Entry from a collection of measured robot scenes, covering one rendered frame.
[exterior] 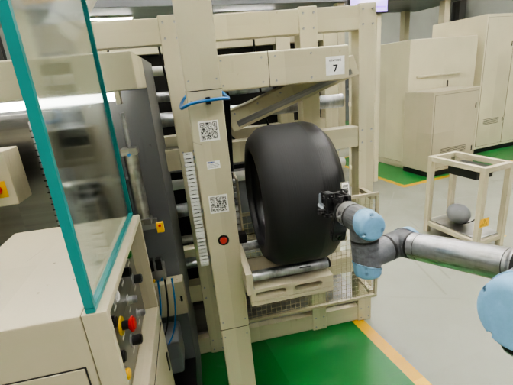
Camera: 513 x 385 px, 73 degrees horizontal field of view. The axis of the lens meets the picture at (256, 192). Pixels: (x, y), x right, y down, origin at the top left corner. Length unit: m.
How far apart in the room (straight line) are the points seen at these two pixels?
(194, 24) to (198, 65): 0.13
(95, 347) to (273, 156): 0.80
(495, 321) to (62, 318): 0.79
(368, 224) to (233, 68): 0.95
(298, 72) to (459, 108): 4.57
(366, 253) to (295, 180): 0.40
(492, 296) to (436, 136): 5.12
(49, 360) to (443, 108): 5.52
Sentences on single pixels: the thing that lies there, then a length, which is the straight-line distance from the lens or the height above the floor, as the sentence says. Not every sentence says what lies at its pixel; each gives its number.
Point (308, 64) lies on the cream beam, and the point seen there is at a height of 1.71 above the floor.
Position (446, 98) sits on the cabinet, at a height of 1.14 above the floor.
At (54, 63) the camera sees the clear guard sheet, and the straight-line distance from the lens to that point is 0.83.
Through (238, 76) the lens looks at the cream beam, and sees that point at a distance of 1.59.
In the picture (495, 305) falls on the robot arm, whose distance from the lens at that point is 0.73.
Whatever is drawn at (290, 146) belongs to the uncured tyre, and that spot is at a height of 1.43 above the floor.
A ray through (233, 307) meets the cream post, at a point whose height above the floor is 0.73.
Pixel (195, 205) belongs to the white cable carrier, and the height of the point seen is 1.23.
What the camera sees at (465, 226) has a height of 0.13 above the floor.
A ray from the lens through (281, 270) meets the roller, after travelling 1.48.
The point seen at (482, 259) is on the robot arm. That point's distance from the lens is 0.91.
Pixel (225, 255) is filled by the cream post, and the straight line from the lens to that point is 1.48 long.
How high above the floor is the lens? 1.69
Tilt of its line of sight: 18 degrees down
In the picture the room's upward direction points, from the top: 5 degrees counter-clockwise
